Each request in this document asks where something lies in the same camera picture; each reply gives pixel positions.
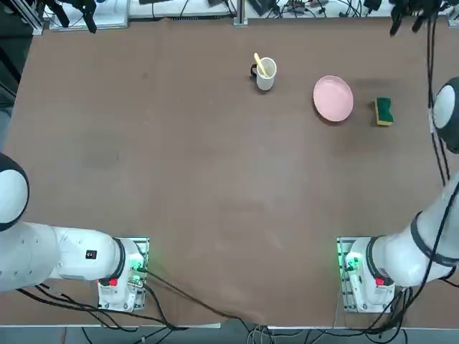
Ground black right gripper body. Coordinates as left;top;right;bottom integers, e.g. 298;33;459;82
392;0;448;16

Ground aluminium frame post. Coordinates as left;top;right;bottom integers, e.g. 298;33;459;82
233;0;249;27

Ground pink plate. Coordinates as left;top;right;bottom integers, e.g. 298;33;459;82
312;75;355;124

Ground green and yellow sponge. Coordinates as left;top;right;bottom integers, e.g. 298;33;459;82
374;96;396;128

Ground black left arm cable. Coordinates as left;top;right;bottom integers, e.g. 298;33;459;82
143;268;274;335

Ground white mug with smiley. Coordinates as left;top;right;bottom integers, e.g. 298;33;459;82
249;57;278;92

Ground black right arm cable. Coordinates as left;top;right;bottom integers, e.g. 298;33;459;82
424;6;454;188

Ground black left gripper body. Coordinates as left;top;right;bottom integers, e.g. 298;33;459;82
42;0;98;9

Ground yellow plastic spoon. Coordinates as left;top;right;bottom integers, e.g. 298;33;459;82
253;52;268;77

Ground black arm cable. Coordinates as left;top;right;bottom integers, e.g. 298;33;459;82
143;268;274;335
424;6;454;188

